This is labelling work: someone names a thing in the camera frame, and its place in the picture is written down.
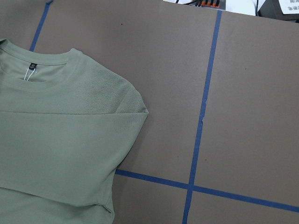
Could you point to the olive green long-sleeve shirt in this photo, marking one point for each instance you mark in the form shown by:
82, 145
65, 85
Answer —
66, 123

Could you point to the orange terminal connector block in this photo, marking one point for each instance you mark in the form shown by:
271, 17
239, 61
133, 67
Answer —
208, 3

